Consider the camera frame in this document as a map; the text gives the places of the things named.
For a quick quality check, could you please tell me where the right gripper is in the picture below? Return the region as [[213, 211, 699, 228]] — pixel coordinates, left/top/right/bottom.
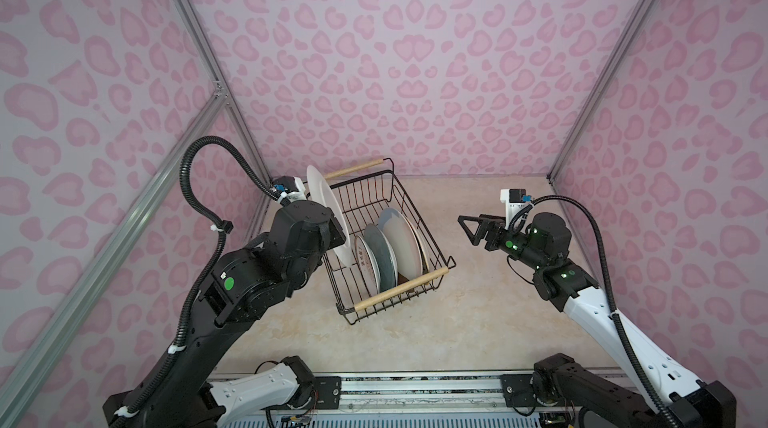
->
[[458, 214, 548, 272]]

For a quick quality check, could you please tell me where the pastel abstract pattern plate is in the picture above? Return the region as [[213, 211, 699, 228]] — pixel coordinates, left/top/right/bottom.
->
[[377, 208, 424, 280]]

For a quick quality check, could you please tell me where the grey-blue plate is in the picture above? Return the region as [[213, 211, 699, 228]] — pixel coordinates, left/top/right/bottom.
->
[[363, 225, 398, 293]]

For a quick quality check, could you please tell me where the white grid pattern plate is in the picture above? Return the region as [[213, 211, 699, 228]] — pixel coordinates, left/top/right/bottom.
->
[[306, 166, 356, 267]]

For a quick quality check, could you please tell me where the white star cartoon plate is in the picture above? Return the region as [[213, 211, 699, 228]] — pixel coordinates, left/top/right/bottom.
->
[[411, 223, 430, 274]]

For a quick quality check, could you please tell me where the white plate orange sunburst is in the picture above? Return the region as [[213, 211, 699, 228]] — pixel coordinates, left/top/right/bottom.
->
[[354, 235, 380, 297]]

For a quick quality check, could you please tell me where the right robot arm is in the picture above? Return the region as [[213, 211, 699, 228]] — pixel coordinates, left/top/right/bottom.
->
[[458, 213, 737, 427]]

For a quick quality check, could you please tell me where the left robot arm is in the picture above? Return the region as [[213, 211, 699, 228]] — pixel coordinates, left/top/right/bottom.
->
[[103, 200, 347, 427]]

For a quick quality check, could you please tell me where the black wire dish rack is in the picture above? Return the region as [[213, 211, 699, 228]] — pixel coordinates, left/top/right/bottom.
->
[[305, 158, 456, 325]]

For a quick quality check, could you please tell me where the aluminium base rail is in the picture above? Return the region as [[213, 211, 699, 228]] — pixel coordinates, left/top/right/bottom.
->
[[161, 367, 688, 428]]

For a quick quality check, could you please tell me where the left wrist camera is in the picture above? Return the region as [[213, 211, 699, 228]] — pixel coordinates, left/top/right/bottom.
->
[[272, 176, 307, 206]]

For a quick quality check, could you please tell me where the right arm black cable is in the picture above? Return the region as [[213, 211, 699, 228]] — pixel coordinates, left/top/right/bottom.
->
[[509, 195, 682, 428]]

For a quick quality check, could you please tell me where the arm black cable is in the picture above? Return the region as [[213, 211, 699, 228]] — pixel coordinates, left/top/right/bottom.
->
[[110, 135, 283, 428], [509, 195, 682, 428]]

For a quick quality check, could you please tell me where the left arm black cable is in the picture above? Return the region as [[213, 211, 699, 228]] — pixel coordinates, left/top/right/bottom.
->
[[110, 135, 283, 428]]

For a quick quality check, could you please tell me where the aluminium frame strut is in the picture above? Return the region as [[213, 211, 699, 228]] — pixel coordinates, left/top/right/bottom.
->
[[1, 92, 228, 427]]

